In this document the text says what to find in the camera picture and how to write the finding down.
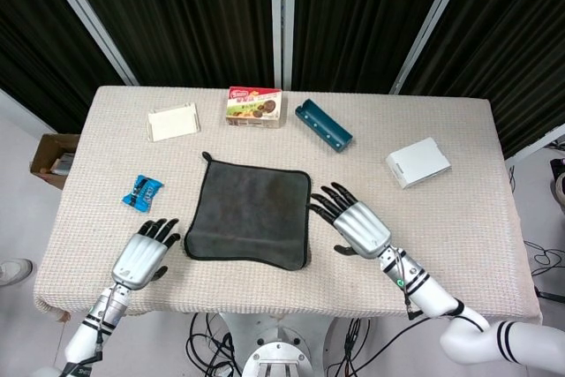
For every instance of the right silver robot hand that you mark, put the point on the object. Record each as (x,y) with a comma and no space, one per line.
(362,229)

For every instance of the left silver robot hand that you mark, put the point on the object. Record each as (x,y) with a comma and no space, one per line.
(137,260)

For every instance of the dark grey green cloth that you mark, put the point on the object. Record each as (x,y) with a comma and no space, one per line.
(251,209)

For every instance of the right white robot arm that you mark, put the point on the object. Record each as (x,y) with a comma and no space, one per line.
(432,297)

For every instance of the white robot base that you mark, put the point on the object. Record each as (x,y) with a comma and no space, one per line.
(276,346)

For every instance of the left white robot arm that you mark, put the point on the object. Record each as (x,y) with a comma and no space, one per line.
(84,341)

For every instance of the blue snack packet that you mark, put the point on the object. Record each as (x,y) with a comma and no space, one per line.
(142,192)

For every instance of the white box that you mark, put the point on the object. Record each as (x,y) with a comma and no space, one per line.
(417,163)

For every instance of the teal plastic holder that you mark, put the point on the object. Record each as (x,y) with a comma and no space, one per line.
(324,125)

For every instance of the beige woven tablecloth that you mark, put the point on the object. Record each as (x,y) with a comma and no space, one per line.
(265,293)

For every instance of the white shoe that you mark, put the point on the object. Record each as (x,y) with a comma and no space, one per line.
(15,271)

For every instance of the brown cardboard box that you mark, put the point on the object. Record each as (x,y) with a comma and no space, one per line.
(46,152)

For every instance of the white plastic holder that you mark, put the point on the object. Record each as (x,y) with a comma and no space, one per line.
(172,123)

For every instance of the cookie box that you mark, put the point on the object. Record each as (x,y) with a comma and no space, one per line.
(253,107)

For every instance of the grey shoe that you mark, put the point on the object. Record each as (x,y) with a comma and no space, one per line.
(559,189)

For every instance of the black curtain panel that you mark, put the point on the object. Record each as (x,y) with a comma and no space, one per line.
(31,41)
(185,10)
(362,10)
(516,41)

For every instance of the white frame post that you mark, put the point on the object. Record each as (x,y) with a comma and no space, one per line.
(88,19)
(282,19)
(430,24)

